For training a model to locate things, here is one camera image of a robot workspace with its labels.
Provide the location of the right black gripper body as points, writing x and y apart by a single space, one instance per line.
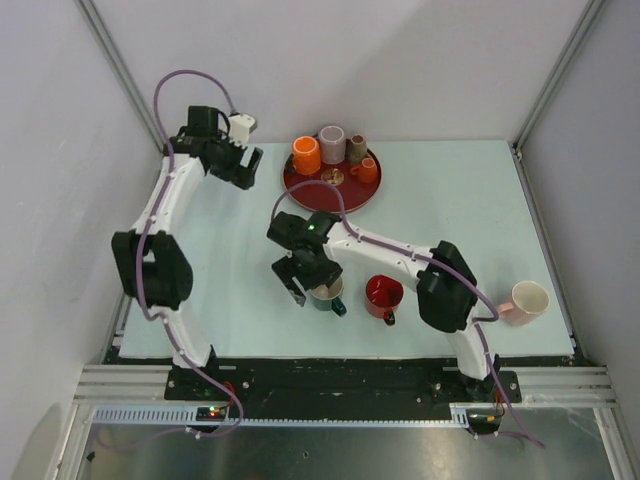
317 273

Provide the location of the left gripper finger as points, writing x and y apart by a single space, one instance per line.
244 177
253 163

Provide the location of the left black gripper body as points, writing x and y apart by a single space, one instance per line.
229 157

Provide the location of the dark green mug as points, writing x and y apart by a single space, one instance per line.
329 298

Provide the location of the orange mug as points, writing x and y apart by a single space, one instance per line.
305 156

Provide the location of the red mug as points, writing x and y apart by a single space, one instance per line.
383 296

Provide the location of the lilac mug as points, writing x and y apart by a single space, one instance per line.
332 140

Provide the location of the brown textured cup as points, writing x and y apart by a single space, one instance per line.
356 149

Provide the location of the small orange cup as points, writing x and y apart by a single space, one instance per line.
366 171

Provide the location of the large pale pink mug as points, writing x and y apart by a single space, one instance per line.
527 301

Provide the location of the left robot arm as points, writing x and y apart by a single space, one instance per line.
152 267

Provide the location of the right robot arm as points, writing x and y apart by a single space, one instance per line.
447 294

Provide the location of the round red tray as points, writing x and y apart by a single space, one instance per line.
329 186

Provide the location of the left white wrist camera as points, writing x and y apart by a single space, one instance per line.
242 125

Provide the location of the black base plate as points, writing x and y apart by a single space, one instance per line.
340 389

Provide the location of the grey cable duct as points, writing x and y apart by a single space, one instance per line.
206 416

